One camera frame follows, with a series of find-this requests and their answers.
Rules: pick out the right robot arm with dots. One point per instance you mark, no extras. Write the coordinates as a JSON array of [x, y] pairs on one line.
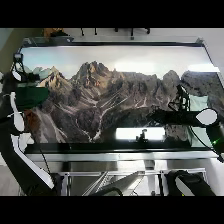
[[180, 118]]

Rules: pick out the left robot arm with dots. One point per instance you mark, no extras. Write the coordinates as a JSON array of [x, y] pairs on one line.
[[13, 156]]

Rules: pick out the pale green T-shirt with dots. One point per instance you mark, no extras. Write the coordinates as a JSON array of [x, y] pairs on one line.
[[198, 102]]

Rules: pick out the dark green garment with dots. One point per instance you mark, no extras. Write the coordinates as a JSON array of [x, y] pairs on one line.
[[32, 96]]

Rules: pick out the silver frame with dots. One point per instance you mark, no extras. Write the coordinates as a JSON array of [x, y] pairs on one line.
[[100, 156]]

